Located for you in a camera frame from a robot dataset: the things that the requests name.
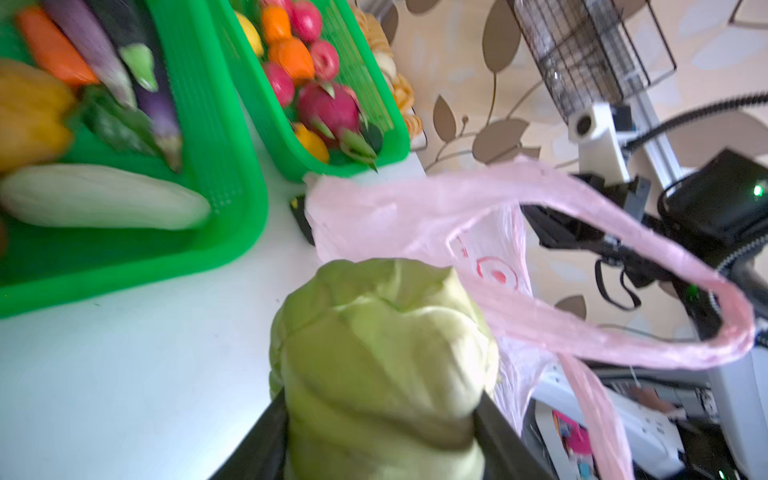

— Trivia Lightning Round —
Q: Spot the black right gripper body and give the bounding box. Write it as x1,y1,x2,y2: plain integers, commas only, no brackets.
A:
522,173,673,288

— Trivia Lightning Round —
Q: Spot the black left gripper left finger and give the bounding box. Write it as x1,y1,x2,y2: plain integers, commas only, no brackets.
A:
209,391,288,480

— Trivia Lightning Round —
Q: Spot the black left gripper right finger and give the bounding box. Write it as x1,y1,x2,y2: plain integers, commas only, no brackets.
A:
473,393,553,480

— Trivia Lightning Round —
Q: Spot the green cabbage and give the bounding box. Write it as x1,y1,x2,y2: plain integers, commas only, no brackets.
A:
269,259,499,479

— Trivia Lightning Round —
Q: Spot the pink plastic bag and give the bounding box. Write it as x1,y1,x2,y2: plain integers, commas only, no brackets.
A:
306,157,755,479

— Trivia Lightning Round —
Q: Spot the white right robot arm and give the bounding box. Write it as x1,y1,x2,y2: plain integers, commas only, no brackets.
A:
523,92,767,340

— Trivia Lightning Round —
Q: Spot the black yellow tape measure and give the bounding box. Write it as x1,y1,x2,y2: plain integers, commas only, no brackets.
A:
289,195,315,246

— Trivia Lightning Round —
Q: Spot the bread tray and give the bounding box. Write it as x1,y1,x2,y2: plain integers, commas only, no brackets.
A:
350,3,423,147

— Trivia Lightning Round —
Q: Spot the white cucumber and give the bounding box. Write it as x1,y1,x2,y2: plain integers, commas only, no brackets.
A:
1,164,211,231

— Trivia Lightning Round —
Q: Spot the green fruit basket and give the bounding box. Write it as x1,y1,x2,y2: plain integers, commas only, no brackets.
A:
208,1,410,182

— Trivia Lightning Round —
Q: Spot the pink dragon fruit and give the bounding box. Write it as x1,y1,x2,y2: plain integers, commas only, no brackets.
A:
296,81,378,171

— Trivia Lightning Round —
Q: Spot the red apple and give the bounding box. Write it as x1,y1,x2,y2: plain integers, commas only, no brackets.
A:
309,40,340,81

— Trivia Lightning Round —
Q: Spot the green vegetable basket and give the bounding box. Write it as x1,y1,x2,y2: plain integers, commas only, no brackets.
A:
1,1,268,317

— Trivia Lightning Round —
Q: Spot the orange tangerine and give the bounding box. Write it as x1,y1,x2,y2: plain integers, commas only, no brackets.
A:
268,37,315,84

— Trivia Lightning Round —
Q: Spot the yellow potato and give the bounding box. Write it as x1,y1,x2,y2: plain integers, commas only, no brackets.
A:
1,58,77,174

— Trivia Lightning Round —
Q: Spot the yellow lemon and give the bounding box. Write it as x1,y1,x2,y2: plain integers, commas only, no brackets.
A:
234,11,264,57

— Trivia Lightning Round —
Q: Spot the orange carrot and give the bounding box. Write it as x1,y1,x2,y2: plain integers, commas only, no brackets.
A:
15,6,100,88

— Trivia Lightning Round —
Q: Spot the purple eggplant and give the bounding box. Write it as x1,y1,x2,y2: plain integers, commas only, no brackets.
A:
41,1,183,173

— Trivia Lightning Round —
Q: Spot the black wire side basket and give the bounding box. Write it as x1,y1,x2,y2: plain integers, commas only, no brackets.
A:
509,0,677,121

